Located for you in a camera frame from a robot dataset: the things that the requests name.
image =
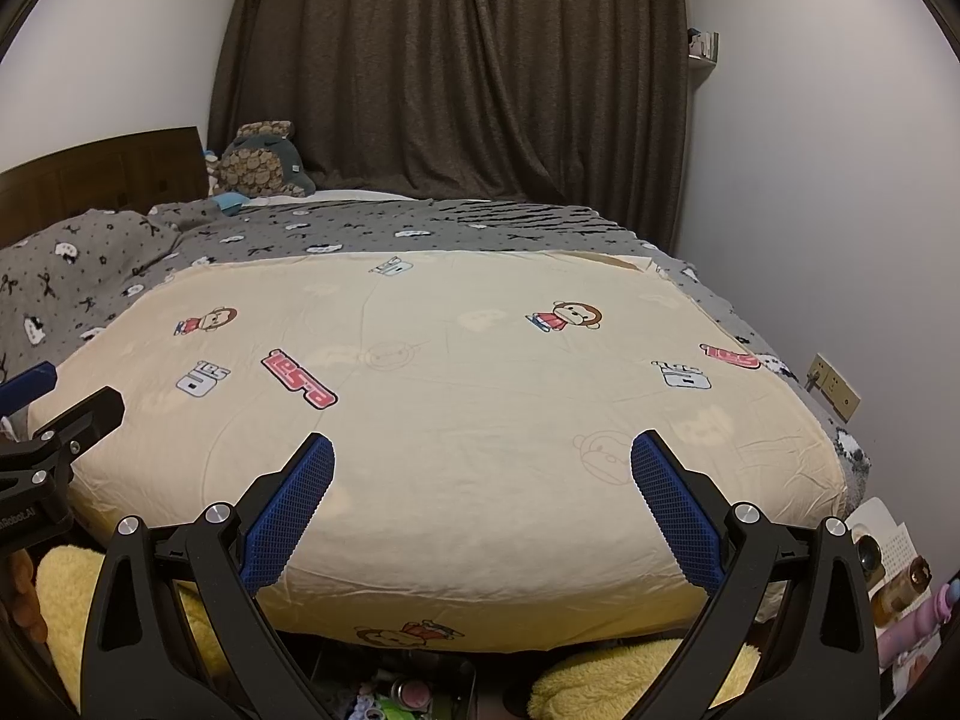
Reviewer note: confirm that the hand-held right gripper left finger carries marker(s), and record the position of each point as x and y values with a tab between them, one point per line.
292	510

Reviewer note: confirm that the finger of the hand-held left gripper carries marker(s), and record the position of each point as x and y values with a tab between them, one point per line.
86	416
26	388

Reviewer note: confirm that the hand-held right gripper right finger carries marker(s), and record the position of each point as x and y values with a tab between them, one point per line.
671	510

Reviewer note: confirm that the green tube white cap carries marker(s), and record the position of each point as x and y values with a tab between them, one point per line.
390	706

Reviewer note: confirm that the black bin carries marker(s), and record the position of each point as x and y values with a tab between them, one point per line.
450	682

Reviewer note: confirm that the person's left hand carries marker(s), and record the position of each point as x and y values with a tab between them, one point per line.
24	592

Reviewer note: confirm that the yellow fluffy blanket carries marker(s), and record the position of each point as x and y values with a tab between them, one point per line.
67	600

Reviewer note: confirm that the grey patterned pillow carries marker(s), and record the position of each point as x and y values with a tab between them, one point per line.
75	277

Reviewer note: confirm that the cream cartoon print quilt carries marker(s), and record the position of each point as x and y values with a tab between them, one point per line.
465	427

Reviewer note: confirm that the dark round jar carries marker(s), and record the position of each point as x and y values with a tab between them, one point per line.
870	559

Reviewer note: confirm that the wooden headboard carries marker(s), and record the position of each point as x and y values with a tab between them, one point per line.
90	180

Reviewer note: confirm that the pink round can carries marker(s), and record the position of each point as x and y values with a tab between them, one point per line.
412	692

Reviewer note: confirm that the white basket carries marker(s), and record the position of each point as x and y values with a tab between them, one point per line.
892	532

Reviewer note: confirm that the amber bottle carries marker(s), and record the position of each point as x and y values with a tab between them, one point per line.
904	585

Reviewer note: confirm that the small blue cloth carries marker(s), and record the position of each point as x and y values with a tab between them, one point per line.
227	202

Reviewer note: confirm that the purple bottle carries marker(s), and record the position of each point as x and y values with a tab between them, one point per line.
919	626

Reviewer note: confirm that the grey patterned duvet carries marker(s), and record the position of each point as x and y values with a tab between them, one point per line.
525	229

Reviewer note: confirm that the white pillow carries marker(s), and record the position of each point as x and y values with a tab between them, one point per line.
337	195

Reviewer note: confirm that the grey plush toy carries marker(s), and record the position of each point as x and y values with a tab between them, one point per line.
289	157

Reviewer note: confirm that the dark brown curtain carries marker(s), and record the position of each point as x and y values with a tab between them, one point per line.
450	67

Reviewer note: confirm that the wall socket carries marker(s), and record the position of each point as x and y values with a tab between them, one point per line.
834	388

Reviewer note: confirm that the small wall shelf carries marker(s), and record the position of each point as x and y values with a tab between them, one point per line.
703	49

